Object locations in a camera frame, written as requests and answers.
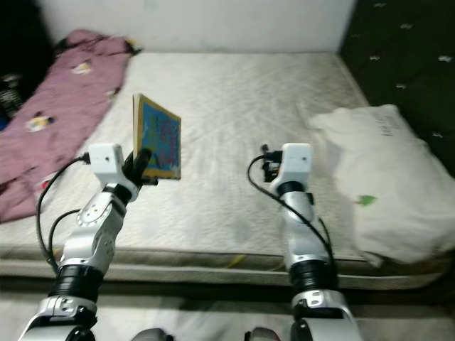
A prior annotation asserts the colourful yellow framed picture book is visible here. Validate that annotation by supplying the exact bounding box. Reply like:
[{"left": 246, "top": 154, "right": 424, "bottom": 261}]
[{"left": 132, "top": 94, "right": 182, "bottom": 181}]

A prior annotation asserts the white quilted mattress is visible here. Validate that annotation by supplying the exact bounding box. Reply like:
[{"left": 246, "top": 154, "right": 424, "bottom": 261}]
[{"left": 0, "top": 51, "right": 455, "bottom": 291}]

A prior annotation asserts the white pillow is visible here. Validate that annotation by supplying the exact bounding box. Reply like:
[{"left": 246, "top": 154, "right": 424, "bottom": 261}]
[{"left": 307, "top": 104, "right": 455, "bottom": 267}]

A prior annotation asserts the black bag white print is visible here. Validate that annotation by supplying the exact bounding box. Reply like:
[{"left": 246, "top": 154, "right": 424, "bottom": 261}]
[{"left": 0, "top": 73, "right": 23, "bottom": 118}]

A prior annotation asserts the silver left robot leg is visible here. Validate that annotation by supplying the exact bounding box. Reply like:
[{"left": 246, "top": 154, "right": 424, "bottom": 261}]
[{"left": 134, "top": 328, "right": 175, "bottom": 341}]

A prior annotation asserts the black wooden cabinet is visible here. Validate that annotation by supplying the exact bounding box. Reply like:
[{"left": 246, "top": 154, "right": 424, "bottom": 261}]
[{"left": 0, "top": 0, "right": 58, "bottom": 136}]

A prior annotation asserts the dark tufted headboard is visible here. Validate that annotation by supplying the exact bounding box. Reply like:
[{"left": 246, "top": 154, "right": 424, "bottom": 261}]
[{"left": 336, "top": 0, "right": 455, "bottom": 178}]

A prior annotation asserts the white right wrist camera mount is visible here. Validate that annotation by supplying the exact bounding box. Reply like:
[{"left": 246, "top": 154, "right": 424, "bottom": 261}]
[{"left": 279, "top": 143, "right": 314, "bottom": 185}]

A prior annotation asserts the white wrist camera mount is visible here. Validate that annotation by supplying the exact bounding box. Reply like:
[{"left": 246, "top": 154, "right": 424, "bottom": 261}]
[
  {"left": 279, "top": 143, "right": 314, "bottom": 185},
  {"left": 87, "top": 144, "right": 125, "bottom": 187}
]

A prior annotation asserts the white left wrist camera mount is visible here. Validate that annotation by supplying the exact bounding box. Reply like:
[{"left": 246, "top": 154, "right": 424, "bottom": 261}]
[{"left": 87, "top": 144, "right": 125, "bottom": 187}]

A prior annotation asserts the long black left arm cable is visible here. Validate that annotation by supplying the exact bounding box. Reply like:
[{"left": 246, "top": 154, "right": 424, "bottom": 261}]
[{"left": 34, "top": 156, "right": 90, "bottom": 274}]

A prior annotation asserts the short black left arm cable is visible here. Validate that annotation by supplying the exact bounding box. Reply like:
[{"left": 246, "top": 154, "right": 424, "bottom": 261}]
[{"left": 48, "top": 227, "right": 75, "bottom": 267}]

